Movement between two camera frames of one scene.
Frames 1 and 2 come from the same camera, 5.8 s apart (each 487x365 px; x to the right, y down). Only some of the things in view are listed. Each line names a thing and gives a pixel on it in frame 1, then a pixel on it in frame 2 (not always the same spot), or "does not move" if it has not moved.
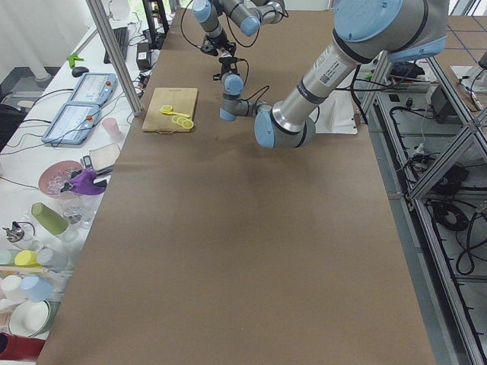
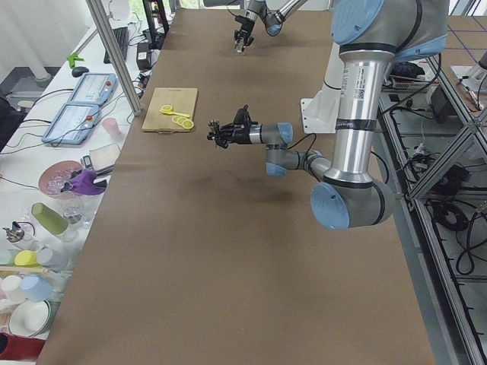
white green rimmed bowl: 33,318 does not move
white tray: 104,157 does not move
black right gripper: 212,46 → 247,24
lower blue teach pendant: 74,123 does not move
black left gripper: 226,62 → 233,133
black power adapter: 144,57 does not move
